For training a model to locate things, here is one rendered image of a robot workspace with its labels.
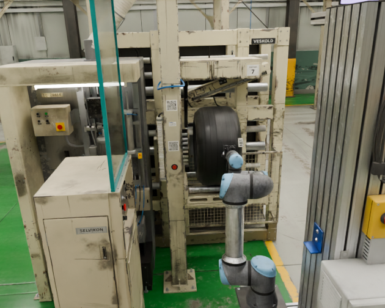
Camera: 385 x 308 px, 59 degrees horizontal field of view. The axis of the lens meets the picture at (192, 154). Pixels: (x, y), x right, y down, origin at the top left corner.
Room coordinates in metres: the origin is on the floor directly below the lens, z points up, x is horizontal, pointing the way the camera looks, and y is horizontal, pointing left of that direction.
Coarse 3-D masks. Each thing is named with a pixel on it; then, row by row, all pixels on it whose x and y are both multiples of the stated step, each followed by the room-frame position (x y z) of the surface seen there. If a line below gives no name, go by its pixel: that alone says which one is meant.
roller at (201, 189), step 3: (189, 186) 2.25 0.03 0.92; (192, 186) 2.25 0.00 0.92; (195, 186) 2.24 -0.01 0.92; (198, 186) 2.24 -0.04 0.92; (201, 186) 2.24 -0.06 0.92; (204, 186) 2.24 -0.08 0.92; (207, 186) 2.24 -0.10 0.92; (210, 186) 2.24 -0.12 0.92; (213, 186) 2.24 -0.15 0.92; (216, 186) 2.24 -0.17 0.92; (219, 186) 2.24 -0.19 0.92; (189, 189) 2.22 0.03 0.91; (192, 189) 2.22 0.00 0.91; (195, 189) 2.22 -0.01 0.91; (198, 189) 2.22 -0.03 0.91; (201, 189) 2.23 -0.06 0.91; (204, 189) 2.23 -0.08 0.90; (207, 189) 2.23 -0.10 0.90; (210, 189) 2.23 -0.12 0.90; (213, 189) 2.23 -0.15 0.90; (216, 189) 2.23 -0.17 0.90; (219, 189) 2.23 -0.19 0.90; (189, 192) 2.23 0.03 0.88
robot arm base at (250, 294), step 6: (252, 288) 1.31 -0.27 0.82; (252, 294) 1.30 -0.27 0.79; (258, 294) 1.28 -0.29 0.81; (264, 294) 1.27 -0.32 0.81; (270, 294) 1.28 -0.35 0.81; (246, 300) 1.33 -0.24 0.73; (252, 300) 1.29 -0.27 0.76; (258, 300) 1.28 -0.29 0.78; (264, 300) 1.27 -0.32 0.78; (270, 300) 1.27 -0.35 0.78; (276, 300) 1.30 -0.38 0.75; (252, 306) 1.28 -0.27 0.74; (258, 306) 1.27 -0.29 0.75; (264, 306) 1.26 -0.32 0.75; (270, 306) 1.26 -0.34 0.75; (276, 306) 1.29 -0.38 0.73
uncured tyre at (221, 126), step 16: (208, 112) 2.29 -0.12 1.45; (224, 112) 2.29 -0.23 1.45; (208, 128) 2.17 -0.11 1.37; (224, 128) 2.18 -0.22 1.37; (240, 128) 2.22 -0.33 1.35; (208, 144) 2.12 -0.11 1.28; (224, 144) 2.12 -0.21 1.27; (208, 160) 2.10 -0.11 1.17; (224, 160) 2.11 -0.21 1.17; (208, 176) 2.13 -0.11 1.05
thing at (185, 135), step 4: (184, 132) 2.83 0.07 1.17; (188, 132) 2.72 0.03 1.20; (184, 136) 2.83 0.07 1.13; (188, 136) 2.69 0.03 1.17; (184, 140) 2.69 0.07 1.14; (188, 140) 2.69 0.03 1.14; (184, 144) 2.70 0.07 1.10; (188, 144) 2.69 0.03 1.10; (184, 148) 2.69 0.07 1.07; (188, 148) 2.69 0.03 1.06; (184, 152) 2.70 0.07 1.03; (188, 152) 2.70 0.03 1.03; (184, 156) 2.69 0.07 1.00; (184, 160) 2.70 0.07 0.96; (188, 160) 2.74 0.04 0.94; (184, 164) 2.69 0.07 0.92; (188, 164) 2.70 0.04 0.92
